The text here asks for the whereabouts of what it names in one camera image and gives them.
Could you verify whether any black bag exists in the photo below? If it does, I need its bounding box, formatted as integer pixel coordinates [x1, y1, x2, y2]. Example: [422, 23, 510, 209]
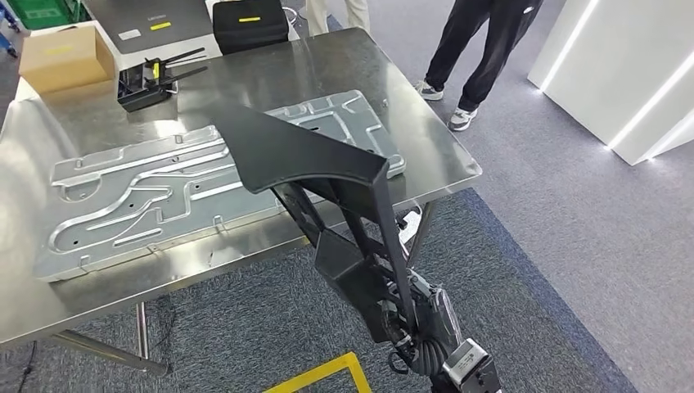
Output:
[211, 0, 290, 56]

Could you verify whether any grey flat case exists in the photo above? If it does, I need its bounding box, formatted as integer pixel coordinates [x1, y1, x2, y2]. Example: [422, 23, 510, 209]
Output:
[83, 0, 223, 56]

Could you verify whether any stamped metal plate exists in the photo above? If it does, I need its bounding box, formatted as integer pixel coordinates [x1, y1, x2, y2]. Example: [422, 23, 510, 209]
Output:
[33, 89, 408, 283]

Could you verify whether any green plastic crate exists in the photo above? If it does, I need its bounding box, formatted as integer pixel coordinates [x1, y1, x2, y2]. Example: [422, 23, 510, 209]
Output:
[5, 0, 83, 31]

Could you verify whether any cardboard box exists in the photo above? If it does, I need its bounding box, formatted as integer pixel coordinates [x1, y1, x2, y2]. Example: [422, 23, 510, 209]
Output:
[17, 21, 118, 96]

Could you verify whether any black router with antennas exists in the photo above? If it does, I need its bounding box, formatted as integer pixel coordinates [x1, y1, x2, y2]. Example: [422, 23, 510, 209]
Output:
[116, 47, 210, 114]

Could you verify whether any stainless steel workbench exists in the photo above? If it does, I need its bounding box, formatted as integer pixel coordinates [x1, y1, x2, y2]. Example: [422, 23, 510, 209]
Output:
[0, 27, 484, 378]

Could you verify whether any white lit counter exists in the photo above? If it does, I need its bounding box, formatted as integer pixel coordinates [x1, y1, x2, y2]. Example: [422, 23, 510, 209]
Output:
[526, 0, 694, 168]

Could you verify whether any white power strip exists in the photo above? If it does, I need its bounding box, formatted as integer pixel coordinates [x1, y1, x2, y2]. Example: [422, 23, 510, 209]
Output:
[401, 208, 424, 245]

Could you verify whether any black plastic panel part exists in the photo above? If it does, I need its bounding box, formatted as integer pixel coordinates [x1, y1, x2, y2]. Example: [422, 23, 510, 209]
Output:
[208, 100, 418, 346]

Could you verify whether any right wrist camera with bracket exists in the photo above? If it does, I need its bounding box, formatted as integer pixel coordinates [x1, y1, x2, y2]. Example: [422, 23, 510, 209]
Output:
[441, 338, 502, 393]

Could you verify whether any person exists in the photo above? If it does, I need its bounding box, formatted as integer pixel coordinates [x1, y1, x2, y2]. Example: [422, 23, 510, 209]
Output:
[414, 0, 546, 133]
[304, 0, 372, 36]

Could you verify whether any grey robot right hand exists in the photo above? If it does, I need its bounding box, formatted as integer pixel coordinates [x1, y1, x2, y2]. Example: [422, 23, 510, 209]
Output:
[379, 268, 465, 358]

